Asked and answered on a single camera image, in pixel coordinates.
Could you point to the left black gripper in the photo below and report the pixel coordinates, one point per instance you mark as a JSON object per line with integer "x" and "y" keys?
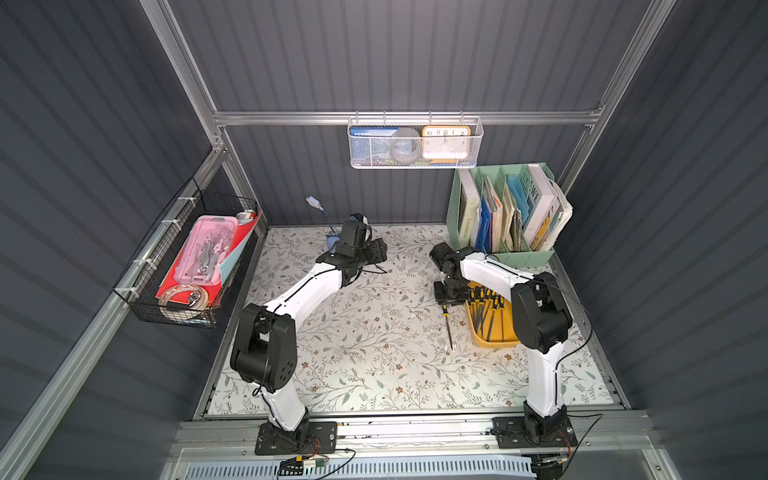
{"x": 372, "y": 250}

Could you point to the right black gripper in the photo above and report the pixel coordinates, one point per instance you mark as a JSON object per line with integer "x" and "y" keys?
{"x": 450, "y": 293}

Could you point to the thin round needle file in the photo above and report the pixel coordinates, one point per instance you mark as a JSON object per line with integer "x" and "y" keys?
{"x": 446, "y": 317}

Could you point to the yellow plastic storage tray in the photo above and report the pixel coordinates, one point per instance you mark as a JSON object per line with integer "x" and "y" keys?
{"x": 503, "y": 335}

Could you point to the black yellow file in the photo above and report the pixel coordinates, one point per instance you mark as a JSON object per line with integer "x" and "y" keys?
{"x": 479, "y": 308}
{"x": 495, "y": 305}

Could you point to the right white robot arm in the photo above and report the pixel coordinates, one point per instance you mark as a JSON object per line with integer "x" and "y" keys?
{"x": 541, "y": 322}

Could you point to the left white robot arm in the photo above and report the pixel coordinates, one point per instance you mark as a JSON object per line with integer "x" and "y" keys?
{"x": 265, "y": 346}

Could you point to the green desktop file organizer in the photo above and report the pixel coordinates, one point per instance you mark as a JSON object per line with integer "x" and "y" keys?
{"x": 508, "y": 244}

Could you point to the blue box in basket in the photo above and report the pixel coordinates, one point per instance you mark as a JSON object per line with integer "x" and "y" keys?
{"x": 371, "y": 146}

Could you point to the pink plastic tool case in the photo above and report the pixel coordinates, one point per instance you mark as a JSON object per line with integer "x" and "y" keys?
{"x": 208, "y": 244}

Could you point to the blue folder in organizer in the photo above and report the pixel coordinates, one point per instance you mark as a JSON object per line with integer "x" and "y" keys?
{"x": 484, "y": 232}

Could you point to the white book in organizer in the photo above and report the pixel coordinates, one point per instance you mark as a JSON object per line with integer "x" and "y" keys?
{"x": 469, "y": 209}

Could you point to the grey tape roll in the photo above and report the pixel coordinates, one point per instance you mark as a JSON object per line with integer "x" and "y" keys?
{"x": 405, "y": 146}

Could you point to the white binder right side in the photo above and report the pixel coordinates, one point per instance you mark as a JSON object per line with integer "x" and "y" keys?
{"x": 559, "y": 215}

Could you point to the yellow white alarm clock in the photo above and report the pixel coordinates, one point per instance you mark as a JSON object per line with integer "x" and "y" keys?
{"x": 446, "y": 143}

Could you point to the white vented panel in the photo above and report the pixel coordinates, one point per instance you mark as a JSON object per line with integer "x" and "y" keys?
{"x": 413, "y": 467}

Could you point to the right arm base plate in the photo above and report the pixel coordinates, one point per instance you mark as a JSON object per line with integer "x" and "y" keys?
{"x": 527, "y": 432}

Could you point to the black wire wall basket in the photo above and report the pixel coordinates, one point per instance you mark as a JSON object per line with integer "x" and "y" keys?
{"x": 148, "y": 270}

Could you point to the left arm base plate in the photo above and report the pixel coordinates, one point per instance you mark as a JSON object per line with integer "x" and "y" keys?
{"x": 309, "y": 438}

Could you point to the aluminium front rail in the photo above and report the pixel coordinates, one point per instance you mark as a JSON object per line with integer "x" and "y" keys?
{"x": 433, "y": 434}

